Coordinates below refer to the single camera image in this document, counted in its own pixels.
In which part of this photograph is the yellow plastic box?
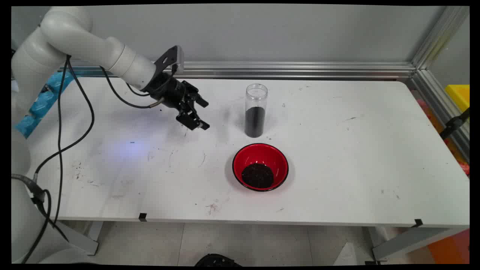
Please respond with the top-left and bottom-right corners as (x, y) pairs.
(445, 84), (470, 112)

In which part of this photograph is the red bowl black rim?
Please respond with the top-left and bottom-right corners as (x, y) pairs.
(232, 143), (290, 192)

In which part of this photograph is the grey table leg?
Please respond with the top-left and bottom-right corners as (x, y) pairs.
(56, 220), (104, 255)
(369, 225), (469, 262)

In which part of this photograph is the short black cable metal plug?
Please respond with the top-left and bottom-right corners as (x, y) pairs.
(99, 67), (165, 109)

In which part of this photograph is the clear plastic jar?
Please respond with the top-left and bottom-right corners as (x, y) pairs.
(245, 84), (269, 138)

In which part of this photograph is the blue plastic bag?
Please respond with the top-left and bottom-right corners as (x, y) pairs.
(14, 69), (81, 138)

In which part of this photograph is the black clamp rod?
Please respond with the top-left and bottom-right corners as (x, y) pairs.
(439, 108), (470, 140)

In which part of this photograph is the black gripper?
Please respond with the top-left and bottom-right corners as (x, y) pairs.
(142, 70), (210, 131)

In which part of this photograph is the pink orange foam mat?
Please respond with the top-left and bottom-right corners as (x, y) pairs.
(414, 90), (470, 177)

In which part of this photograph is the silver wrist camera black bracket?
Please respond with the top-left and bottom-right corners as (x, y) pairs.
(154, 45), (185, 75)

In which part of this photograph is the black velcro strap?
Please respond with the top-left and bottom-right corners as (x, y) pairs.
(11, 173), (51, 205)

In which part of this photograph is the long aluminium frame rail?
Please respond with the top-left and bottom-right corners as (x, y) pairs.
(60, 61), (417, 80)

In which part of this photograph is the aluminium frame post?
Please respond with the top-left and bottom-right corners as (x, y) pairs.
(411, 6), (469, 72)

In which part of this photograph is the short aluminium frame rail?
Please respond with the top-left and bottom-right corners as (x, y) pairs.
(411, 69), (470, 165)

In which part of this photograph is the long black cable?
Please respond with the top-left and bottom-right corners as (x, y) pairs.
(34, 56), (95, 180)
(52, 55), (72, 225)

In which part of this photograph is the black object on floor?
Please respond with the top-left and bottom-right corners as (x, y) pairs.
(194, 253), (242, 267)

